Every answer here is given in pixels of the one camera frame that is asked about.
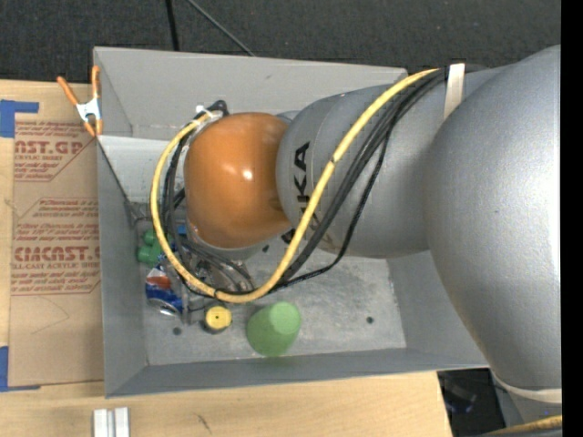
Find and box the brown cardboard board, red print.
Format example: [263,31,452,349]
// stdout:
[0,78,106,389]

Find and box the light green cup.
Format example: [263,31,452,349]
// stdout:
[245,300,302,358]

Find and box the blue red white crushed can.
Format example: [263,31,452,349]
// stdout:
[144,263,186,317]

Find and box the yellow and black round object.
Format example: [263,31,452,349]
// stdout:
[202,304,234,335]

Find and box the grey metal bin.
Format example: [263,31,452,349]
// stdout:
[92,46,491,400]

